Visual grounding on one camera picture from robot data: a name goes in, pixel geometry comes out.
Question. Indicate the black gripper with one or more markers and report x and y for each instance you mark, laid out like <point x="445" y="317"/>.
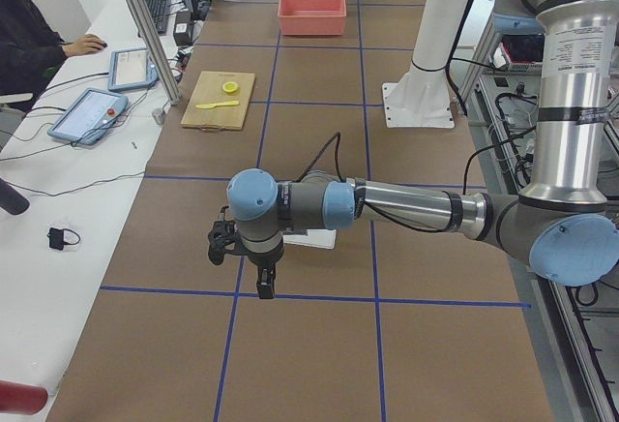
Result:
<point x="262" y="260"/>

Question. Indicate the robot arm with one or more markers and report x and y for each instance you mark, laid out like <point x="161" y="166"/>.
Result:
<point x="556" y="224"/>

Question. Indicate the person's hand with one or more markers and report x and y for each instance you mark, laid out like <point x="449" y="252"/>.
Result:
<point x="84" y="45"/>

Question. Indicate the white rectangular tray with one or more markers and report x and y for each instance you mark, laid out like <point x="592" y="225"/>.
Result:
<point x="315" y="238"/>

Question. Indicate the yellow plastic knife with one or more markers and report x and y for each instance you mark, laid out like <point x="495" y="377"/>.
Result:
<point x="218" y="104"/>

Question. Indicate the yellow lemon slice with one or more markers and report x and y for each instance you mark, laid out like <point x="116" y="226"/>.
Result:
<point x="230" y="87"/>

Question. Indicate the wooden cutting board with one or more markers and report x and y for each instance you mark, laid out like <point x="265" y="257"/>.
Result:
<point x="208" y="90"/>

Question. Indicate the near teach pendant tablet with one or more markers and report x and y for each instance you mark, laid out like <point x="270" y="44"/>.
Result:
<point x="89" y="117"/>

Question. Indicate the teach pendant tablet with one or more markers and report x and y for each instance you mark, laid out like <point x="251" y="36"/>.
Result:
<point x="89" y="117"/>
<point x="131" y="69"/>

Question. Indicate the far teach pendant tablet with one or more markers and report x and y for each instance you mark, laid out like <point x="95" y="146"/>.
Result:
<point x="131" y="69"/>

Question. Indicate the black power adapter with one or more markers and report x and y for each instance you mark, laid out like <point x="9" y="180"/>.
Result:
<point x="183" y="28"/>

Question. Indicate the pink plastic bin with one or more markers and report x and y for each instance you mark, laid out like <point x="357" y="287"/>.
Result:
<point x="312" y="17"/>

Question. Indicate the red cylinder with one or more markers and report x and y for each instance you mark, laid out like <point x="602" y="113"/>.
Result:
<point x="17" y="398"/>

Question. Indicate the black keyboard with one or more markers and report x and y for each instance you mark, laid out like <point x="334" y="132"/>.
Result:
<point x="159" y="11"/>

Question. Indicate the seated person in black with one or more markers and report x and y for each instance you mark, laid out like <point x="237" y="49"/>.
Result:
<point x="31" y="52"/>

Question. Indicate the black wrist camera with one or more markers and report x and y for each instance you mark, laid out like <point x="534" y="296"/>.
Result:
<point x="222" y="240"/>

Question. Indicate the small black clip with cable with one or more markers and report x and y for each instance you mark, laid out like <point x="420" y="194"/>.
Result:
<point x="60" y="238"/>

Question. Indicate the white camera stand column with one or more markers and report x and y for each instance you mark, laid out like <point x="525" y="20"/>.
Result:
<point x="421" y="98"/>

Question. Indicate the aluminium frame post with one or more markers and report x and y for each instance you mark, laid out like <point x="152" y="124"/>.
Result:
<point x="146" y="28"/>

